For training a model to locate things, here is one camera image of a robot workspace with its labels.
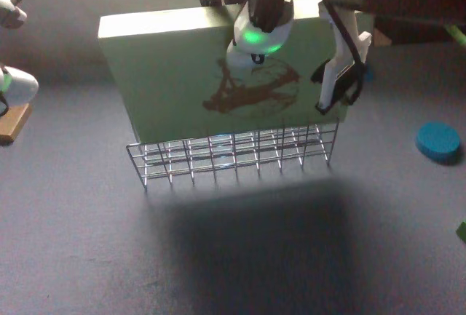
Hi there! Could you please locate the bright green bar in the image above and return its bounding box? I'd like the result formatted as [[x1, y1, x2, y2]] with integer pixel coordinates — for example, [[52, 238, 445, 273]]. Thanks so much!
[[443, 23, 466, 46]]

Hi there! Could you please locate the green number eight block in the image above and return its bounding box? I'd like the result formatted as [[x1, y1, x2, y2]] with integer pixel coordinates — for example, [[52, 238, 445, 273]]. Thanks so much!
[[454, 220, 466, 245]]

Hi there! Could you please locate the grey table cloth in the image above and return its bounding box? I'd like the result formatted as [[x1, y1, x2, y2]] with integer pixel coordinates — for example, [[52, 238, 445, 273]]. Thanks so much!
[[0, 41, 466, 315]]

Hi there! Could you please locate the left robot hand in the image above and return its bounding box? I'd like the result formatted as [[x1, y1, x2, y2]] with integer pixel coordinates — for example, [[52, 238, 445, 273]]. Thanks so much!
[[0, 0, 28, 31]]

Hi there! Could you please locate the blue oval disc block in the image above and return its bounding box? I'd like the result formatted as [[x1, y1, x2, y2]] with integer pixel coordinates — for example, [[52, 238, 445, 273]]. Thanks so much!
[[416, 121, 462, 165]]

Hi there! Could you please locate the wire metal rack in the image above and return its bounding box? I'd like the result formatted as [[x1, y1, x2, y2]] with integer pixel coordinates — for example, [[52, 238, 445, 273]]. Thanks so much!
[[125, 121, 340, 191]]

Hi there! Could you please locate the pale green hardcover book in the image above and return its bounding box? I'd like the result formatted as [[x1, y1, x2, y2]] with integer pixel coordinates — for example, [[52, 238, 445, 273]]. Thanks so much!
[[98, 0, 375, 142]]

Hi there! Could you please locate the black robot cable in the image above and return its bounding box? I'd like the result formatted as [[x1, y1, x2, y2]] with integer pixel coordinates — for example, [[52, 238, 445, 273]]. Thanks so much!
[[325, 0, 367, 107]]

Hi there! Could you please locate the plain wooden block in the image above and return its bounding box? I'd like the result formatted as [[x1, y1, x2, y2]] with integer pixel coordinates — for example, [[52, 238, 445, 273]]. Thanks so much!
[[0, 103, 34, 145]]

